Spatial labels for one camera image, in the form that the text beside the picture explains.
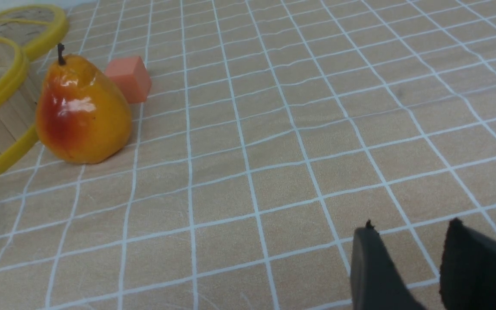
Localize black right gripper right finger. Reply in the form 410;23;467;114
440;218;496;310

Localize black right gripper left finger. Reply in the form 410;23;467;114
350;220;425;310

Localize bamboo steamer tray yellow rim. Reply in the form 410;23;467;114
0;37;41;175

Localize bamboo steamer lid yellow rim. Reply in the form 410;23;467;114
0;4;69;61

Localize checkered orange tablecloth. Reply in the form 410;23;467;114
0;0;496;310

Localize salmon foam cube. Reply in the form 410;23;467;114
105;56;153;104

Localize orange toy pear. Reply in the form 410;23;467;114
35;43;133;164

